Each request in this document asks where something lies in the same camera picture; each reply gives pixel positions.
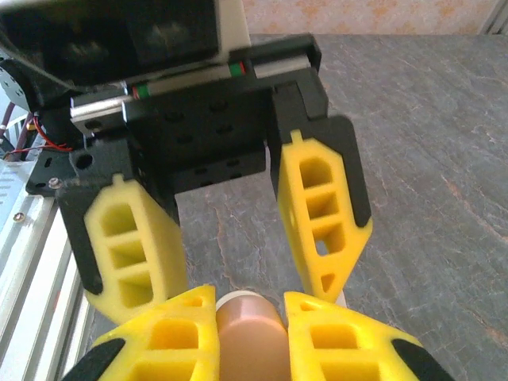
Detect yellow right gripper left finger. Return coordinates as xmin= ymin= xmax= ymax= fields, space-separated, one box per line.
xmin=61 ymin=285 xmax=221 ymax=381

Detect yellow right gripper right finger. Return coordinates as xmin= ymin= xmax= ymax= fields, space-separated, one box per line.
xmin=283 ymin=291 xmax=457 ymax=381

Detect pink stapler with cream base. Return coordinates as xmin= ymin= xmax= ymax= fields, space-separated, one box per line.
xmin=215 ymin=291 xmax=293 ymax=381

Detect small pink-white object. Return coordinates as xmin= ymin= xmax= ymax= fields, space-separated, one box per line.
xmin=0 ymin=0 xmax=251 ymax=87

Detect aluminium front rail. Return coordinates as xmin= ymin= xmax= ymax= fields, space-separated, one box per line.
xmin=0 ymin=190 xmax=96 ymax=381

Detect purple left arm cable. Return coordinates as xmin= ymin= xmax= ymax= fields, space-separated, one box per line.
xmin=0 ymin=101 xmax=17 ymax=138

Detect aluminium frame post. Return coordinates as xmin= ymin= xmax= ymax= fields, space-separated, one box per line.
xmin=481 ymin=0 xmax=508 ymax=36

